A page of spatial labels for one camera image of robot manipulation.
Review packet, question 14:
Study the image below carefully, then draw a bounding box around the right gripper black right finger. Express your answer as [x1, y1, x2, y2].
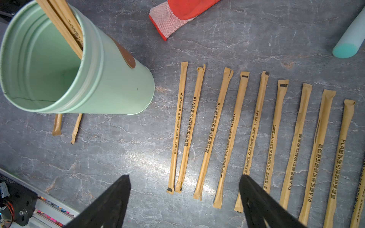
[239, 175, 305, 228]

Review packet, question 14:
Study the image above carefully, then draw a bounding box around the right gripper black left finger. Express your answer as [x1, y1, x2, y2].
[65, 175, 131, 228]

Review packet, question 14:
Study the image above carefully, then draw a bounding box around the thirteenth brown paper straw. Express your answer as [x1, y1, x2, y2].
[52, 114, 63, 136]

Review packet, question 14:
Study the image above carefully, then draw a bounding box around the mint green storage cup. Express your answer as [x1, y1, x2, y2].
[1, 1, 155, 115]

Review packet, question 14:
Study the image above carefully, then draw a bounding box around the bundle of brown paper straws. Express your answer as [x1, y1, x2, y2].
[36, 0, 84, 59]

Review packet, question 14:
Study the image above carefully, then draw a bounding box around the teal small spatula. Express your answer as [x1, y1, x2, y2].
[332, 8, 365, 59]

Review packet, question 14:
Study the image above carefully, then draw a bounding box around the red hand-shaped scraper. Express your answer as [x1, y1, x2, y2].
[149, 0, 220, 41]

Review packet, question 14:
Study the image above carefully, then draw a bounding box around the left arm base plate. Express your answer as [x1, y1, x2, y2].
[1, 175, 38, 228]

